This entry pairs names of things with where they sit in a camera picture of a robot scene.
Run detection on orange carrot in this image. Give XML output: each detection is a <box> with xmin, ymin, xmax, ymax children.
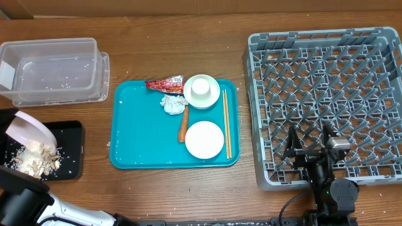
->
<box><xmin>178</xmin><ymin>105</ymin><xmax>189</xmax><ymax>143</ymax></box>

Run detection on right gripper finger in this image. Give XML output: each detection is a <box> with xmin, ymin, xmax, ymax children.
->
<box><xmin>284</xmin><ymin>125</ymin><xmax>302</xmax><ymax>156</ymax></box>
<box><xmin>322</xmin><ymin>124</ymin><xmax>337</xmax><ymax>148</ymax></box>

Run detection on black waste tray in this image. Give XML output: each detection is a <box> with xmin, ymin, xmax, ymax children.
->
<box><xmin>1</xmin><ymin>121</ymin><xmax>85</xmax><ymax>181</ymax></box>

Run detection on left wooden chopstick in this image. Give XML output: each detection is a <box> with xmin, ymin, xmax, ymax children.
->
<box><xmin>222</xmin><ymin>90</ymin><xmax>230</xmax><ymax>159</ymax></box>

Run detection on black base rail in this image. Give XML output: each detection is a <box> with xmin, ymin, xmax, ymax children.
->
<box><xmin>134</xmin><ymin>216</ymin><xmax>359</xmax><ymax>226</ymax></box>

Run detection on white tissue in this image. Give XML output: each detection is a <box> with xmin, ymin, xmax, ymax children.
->
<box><xmin>160</xmin><ymin>94</ymin><xmax>188</xmax><ymax>115</ymax></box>

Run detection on teal serving tray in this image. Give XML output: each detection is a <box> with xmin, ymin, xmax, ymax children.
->
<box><xmin>109</xmin><ymin>79</ymin><xmax>241</xmax><ymax>170</ymax></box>

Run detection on large white plate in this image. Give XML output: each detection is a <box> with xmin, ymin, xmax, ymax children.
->
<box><xmin>6</xmin><ymin>111</ymin><xmax>57</xmax><ymax>152</ymax></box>

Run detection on white cup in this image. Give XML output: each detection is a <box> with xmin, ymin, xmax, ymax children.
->
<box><xmin>191</xmin><ymin>78</ymin><xmax>210</xmax><ymax>97</ymax></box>

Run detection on wooden chopstick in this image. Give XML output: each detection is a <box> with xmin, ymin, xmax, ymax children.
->
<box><xmin>222</xmin><ymin>90</ymin><xmax>230</xmax><ymax>159</ymax></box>
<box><xmin>225</xmin><ymin>90</ymin><xmax>232</xmax><ymax>159</ymax></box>

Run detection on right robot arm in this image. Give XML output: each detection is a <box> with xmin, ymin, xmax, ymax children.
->
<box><xmin>283</xmin><ymin>125</ymin><xmax>359</xmax><ymax>225</ymax></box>

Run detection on right wooden chopstick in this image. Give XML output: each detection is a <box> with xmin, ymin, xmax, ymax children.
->
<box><xmin>225</xmin><ymin>90</ymin><xmax>232</xmax><ymax>159</ymax></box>

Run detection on red snack wrapper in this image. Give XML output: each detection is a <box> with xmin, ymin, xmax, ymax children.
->
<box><xmin>145</xmin><ymin>75</ymin><xmax>186</xmax><ymax>94</ymax></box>

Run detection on rice and peanut scraps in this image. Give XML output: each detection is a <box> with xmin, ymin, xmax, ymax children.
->
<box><xmin>9</xmin><ymin>141</ymin><xmax>61</xmax><ymax>179</ymax></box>

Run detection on white bowl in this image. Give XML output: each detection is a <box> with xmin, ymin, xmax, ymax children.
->
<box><xmin>183</xmin><ymin>74</ymin><xmax>220</xmax><ymax>109</ymax></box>

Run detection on small white plate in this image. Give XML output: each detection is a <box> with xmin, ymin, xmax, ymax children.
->
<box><xmin>185</xmin><ymin>121</ymin><xmax>224</xmax><ymax>159</ymax></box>

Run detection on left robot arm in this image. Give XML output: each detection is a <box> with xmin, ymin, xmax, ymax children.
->
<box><xmin>1</xmin><ymin>109</ymin><xmax>138</xmax><ymax>225</ymax></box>

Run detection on clear plastic bin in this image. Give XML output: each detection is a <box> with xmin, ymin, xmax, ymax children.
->
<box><xmin>1</xmin><ymin>38</ymin><xmax>110</xmax><ymax>107</ymax></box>

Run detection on grey dishwasher rack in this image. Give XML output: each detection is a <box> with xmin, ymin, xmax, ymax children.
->
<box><xmin>243</xmin><ymin>27</ymin><xmax>401</xmax><ymax>191</ymax></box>

